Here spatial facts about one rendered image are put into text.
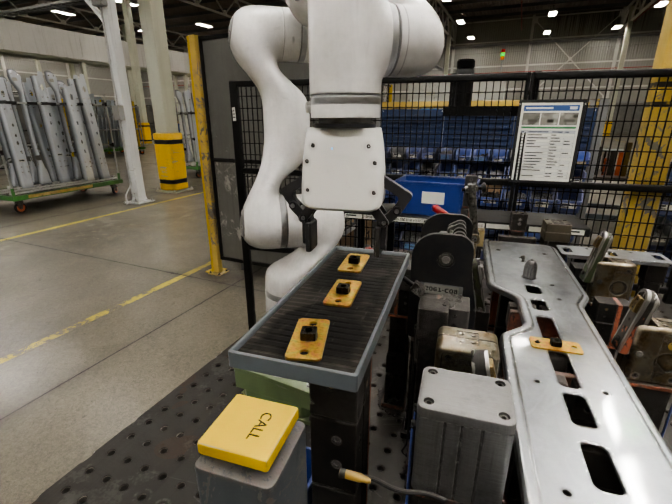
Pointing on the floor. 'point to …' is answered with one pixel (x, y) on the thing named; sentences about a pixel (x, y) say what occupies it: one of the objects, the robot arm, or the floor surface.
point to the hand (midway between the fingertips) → (344, 244)
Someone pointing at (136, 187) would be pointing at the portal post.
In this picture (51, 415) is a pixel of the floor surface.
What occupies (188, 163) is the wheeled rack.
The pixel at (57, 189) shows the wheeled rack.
